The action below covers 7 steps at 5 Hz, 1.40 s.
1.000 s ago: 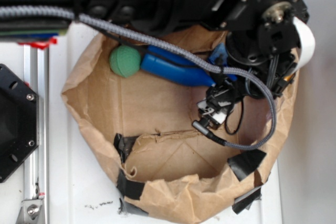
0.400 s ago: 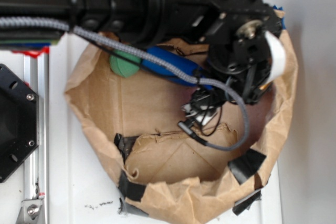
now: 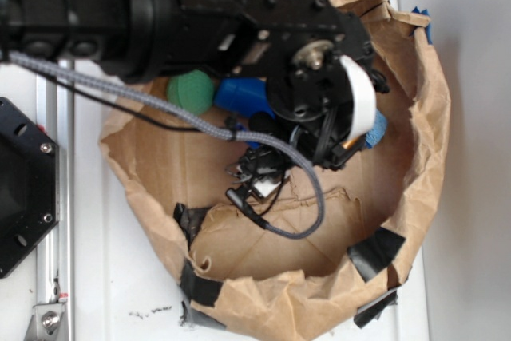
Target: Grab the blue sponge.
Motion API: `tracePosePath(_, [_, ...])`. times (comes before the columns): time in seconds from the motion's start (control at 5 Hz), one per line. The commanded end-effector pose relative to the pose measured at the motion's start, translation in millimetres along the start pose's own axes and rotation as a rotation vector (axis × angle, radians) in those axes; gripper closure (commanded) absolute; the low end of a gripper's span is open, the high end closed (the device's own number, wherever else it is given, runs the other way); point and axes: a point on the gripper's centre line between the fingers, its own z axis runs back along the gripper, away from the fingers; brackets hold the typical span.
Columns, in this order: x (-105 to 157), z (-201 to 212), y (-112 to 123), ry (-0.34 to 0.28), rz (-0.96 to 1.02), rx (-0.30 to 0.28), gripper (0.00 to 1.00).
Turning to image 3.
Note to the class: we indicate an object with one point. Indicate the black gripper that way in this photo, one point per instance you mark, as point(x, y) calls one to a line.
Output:
point(317, 62)

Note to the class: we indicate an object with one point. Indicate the brown paper bag bin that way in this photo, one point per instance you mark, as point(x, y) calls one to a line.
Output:
point(378, 208)

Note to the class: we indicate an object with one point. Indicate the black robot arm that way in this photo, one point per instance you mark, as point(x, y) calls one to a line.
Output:
point(134, 40)

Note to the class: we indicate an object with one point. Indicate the blue plastic bottle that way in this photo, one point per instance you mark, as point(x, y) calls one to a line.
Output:
point(243, 97)

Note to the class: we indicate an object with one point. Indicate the green foam ball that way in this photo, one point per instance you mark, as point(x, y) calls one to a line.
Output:
point(192, 91)

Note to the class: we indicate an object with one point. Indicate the aluminium extrusion rail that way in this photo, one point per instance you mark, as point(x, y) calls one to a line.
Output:
point(52, 315)

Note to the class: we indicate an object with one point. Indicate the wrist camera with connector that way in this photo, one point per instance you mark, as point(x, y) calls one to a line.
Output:
point(260, 172)

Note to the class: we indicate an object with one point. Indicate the blue sponge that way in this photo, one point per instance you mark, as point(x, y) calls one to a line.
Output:
point(374, 136)

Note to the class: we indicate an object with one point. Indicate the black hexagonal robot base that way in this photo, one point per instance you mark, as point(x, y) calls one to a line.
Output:
point(28, 186)

